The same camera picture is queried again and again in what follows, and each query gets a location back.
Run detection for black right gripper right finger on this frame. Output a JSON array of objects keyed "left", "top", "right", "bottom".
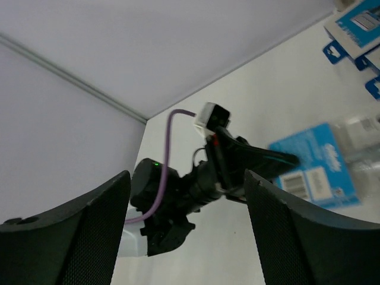
[{"left": 244, "top": 170, "right": 379, "bottom": 284}]

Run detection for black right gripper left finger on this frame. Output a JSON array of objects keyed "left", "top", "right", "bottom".
[{"left": 1, "top": 170, "right": 131, "bottom": 284}]

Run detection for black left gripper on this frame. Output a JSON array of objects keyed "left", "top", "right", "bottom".
[{"left": 186, "top": 126, "right": 299, "bottom": 214}]

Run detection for clear blue razor blister pack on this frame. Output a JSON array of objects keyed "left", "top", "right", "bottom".
[{"left": 269, "top": 112, "right": 379, "bottom": 208}]

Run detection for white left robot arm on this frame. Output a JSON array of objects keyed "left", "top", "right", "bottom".
[{"left": 118, "top": 127, "right": 300, "bottom": 257}]

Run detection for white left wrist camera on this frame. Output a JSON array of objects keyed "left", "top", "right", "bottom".
[{"left": 194, "top": 102, "right": 230, "bottom": 138}]

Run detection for left aluminium frame post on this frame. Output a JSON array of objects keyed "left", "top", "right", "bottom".
[{"left": 1, "top": 32, "right": 148, "bottom": 125}]

